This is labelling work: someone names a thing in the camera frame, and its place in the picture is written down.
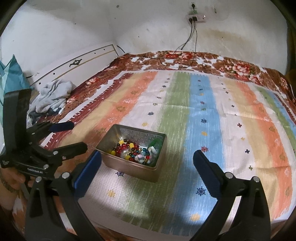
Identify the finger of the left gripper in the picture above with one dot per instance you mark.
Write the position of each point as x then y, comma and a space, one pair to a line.
61, 153
55, 127

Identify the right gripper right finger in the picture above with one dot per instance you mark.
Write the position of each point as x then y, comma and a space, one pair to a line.
241, 211

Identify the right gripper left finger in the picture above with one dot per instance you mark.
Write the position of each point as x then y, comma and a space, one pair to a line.
43, 221

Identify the green jade bangle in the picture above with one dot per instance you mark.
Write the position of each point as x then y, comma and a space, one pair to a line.
154, 149

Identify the person left hand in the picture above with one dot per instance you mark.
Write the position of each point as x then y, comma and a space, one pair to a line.
11, 181

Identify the grey crumpled cloth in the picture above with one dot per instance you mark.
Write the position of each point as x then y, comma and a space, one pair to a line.
51, 97

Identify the blue patterned cloth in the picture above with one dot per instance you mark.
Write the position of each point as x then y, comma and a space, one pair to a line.
12, 78

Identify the striped colourful mat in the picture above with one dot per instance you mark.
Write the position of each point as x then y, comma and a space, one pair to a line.
185, 143

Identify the metal tin box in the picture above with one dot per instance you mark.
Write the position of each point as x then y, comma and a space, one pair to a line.
124, 149

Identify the white headboard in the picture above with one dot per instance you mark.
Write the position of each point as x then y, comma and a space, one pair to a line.
77, 67

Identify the white power strip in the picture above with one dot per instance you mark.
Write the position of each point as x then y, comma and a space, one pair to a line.
196, 18

